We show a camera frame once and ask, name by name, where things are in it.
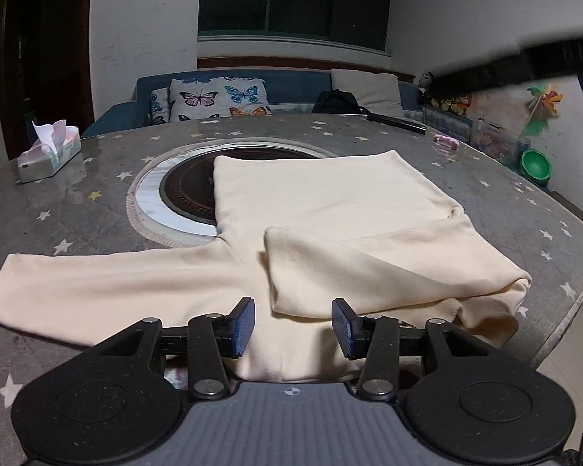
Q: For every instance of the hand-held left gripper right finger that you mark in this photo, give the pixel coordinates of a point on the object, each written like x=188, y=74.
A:
x=345, y=330

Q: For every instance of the long black remote control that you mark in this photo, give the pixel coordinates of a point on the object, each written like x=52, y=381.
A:
x=396, y=123

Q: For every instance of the small pink cloth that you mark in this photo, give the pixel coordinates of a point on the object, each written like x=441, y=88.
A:
x=446, y=141

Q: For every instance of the brown orange plush toys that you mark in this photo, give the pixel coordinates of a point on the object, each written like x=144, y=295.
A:
x=448, y=105

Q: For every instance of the colourful pinwheel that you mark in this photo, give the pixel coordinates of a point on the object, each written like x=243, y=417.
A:
x=543, y=107

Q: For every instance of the panda plush toy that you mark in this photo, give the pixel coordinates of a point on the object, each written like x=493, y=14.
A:
x=425, y=82

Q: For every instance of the round black induction cooktop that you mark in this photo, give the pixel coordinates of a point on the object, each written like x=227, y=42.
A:
x=187, y=189

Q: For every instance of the blue sofa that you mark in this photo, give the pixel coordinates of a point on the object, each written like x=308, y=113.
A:
x=291, y=85

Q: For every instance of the beige pillow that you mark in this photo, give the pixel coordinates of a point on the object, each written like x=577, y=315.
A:
x=369, y=90

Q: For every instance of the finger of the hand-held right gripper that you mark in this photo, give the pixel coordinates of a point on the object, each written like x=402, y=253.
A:
x=515, y=65

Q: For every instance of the dark window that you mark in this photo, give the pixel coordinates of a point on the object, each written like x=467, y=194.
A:
x=296, y=5

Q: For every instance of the dark wooden door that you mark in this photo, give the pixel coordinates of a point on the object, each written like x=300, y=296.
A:
x=43, y=48

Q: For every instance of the clear plastic storage box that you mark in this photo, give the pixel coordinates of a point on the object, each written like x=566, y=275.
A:
x=498, y=143

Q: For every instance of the large butterfly print pillow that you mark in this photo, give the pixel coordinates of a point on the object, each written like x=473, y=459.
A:
x=213, y=99

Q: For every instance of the tissue box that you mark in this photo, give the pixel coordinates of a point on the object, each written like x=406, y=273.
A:
x=48, y=158

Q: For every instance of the green plastic bowl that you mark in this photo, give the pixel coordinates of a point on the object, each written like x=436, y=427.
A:
x=537, y=167

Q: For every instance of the cream long-sleeve sweater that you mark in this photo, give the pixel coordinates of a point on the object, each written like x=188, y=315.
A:
x=330, y=204

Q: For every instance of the small butterfly print pillow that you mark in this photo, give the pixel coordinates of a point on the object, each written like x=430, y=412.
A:
x=159, y=107

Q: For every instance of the grey star-print tablecloth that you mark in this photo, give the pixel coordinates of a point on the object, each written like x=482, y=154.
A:
x=77, y=213

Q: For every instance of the orange plush toy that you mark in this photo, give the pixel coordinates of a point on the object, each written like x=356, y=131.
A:
x=465, y=106

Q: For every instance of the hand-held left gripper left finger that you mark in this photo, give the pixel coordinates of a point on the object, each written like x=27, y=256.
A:
x=242, y=330

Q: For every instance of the black bag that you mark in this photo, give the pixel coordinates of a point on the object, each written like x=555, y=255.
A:
x=335, y=102

